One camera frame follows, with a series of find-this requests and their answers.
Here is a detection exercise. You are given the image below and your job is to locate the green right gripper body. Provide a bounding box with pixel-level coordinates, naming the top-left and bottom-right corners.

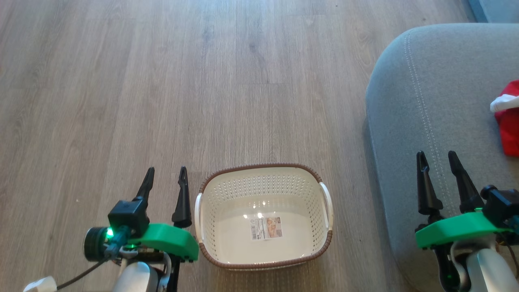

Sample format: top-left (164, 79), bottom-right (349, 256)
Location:
top-left (414, 212), bottom-right (513, 250)

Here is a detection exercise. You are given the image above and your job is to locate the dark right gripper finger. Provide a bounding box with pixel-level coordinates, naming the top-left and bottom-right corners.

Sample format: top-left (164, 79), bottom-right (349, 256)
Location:
top-left (448, 150), bottom-right (485, 214)
top-left (416, 151), bottom-right (444, 216)

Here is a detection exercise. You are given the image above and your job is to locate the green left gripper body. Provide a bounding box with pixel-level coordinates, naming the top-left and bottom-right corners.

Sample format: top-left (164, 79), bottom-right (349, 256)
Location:
top-left (129, 223), bottom-right (199, 262)

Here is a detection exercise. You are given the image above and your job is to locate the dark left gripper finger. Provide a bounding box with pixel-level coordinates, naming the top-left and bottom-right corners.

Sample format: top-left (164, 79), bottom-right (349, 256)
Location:
top-left (136, 167), bottom-right (155, 203)
top-left (172, 166), bottom-right (192, 228)

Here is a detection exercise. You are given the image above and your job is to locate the red garment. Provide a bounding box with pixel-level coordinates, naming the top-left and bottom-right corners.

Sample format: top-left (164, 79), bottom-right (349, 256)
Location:
top-left (490, 79), bottom-right (519, 157)

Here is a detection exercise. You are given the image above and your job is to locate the grey sofa seat cushion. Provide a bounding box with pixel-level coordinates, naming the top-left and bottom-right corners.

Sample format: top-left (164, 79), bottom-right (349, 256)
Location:
top-left (365, 23), bottom-right (519, 292)
top-left (467, 0), bottom-right (519, 24)

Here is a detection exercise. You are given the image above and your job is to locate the cream perforated laundry basket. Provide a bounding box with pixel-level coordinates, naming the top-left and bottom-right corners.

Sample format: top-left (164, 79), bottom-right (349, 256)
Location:
top-left (194, 163), bottom-right (334, 271)

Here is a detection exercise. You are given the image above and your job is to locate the paper label sticker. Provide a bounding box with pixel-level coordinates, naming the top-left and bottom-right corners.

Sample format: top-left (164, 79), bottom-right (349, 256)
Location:
top-left (250, 217), bottom-right (283, 240)

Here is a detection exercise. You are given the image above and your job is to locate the white plastic block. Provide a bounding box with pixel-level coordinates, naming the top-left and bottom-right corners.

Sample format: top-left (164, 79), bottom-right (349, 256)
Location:
top-left (23, 276), bottom-right (58, 292)

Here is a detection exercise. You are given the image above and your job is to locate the grey camera cable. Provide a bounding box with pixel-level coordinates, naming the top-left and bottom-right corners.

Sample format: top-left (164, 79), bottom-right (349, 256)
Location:
top-left (56, 258), bottom-right (109, 290)

